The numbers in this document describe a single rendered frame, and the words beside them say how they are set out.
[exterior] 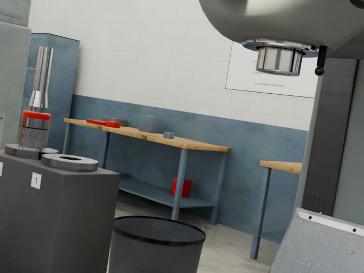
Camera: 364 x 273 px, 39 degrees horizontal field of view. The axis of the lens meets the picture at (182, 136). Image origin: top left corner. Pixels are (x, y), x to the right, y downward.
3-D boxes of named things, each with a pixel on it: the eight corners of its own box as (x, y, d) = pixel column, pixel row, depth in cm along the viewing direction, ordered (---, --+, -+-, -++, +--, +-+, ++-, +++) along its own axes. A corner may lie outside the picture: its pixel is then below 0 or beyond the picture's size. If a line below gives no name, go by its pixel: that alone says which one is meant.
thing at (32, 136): (13, 146, 87) (17, 115, 87) (25, 145, 92) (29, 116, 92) (39, 151, 87) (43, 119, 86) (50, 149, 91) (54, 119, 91)
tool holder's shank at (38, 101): (24, 110, 88) (33, 44, 87) (32, 111, 91) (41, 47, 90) (41, 113, 87) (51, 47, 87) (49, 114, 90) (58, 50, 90)
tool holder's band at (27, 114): (17, 115, 87) (18, 110, 87) (29, 116, 92) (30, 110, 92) (43, 119, 86) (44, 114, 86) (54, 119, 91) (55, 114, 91)
